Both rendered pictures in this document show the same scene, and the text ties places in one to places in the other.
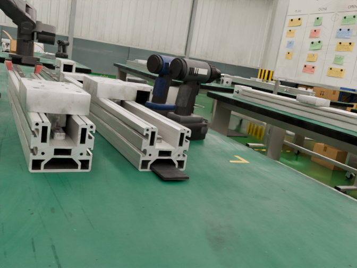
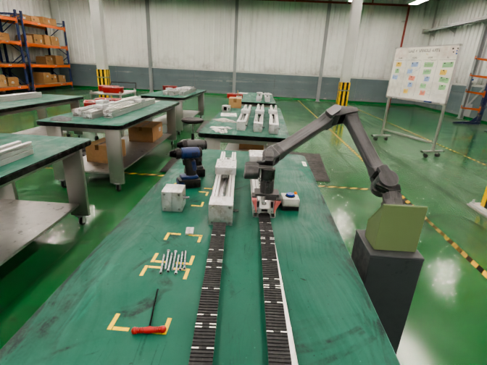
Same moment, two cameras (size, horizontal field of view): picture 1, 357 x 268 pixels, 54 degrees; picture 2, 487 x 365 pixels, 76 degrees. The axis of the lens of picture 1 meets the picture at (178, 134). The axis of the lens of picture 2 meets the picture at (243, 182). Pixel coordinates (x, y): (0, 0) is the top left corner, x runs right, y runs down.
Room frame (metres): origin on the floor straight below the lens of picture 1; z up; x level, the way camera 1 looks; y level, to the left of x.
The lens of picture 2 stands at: (2.41, 1.09, 1.41)
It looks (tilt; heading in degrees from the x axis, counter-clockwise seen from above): 20 degrees down; 208
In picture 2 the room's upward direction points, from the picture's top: 3 degrees clockwise
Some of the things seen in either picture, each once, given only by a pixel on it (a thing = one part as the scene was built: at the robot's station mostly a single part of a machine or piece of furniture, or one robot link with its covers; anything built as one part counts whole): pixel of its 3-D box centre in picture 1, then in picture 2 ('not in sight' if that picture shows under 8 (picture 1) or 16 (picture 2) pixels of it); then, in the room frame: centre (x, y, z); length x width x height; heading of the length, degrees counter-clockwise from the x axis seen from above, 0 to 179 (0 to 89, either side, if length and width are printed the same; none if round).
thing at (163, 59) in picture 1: (169, 90); (182, 167); (1.17, 0.05, 0.89); 0.20 x 0.08 x 0.22; 143
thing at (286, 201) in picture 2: not in sight; (288, 201); (1.09, 0.63, 0.81); 0.10 x 0.08 x 0.06; 120
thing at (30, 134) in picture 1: (35, 103); (259, 178); (0.91, 0.38, 0.82); 0.80 x 0.10 x 0.09; 30
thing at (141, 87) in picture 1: (135, 95); (176, 197); (1.39, 0.19, 0.83); 0.11 x 0.10 x 0.10; 119
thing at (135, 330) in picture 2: not in sight; (153, 308); (1.93, 0.58, 0.79); 0.16 x 0.08 x 0.02; 36
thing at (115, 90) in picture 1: (108, 92); (226, 169); (1.00, 0.22, 0.87); 0.16 x 0.11 x 0.07; 30
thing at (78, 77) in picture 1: (71, 85); (224, 210); (1.38, 0.45, 0.83); 0.12 x 0.09 x 0.10; 120
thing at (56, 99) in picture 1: (51, 102); (257, 158); (0.69, 0.26, 0.87); 0.16 x 0.11 x 0.07; 30
